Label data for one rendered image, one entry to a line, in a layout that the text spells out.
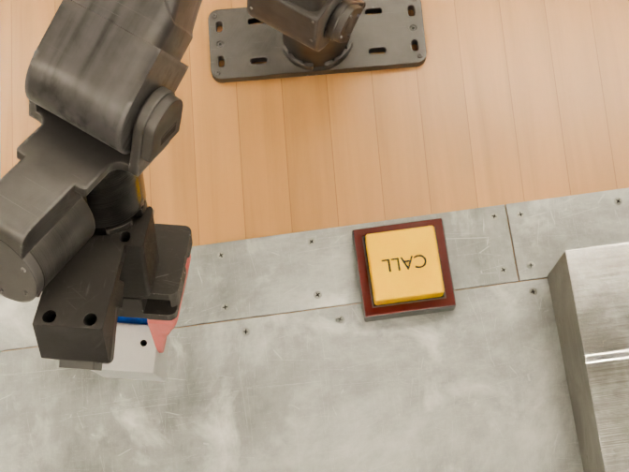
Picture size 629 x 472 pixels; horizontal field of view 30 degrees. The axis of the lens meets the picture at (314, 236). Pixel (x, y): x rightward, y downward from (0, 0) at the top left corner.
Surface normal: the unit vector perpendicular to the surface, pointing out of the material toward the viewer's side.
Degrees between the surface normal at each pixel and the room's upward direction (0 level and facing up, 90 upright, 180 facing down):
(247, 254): 0
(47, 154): 26
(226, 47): 0
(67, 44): 15
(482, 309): 0
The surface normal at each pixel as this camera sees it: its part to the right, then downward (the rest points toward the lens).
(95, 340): -0.08, 0.72
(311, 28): -0.51, 0.78
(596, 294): -0.04, -0.25
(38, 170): 0.19, -0.59
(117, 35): -0.17, -0.03
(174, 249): 0.00, -0.69
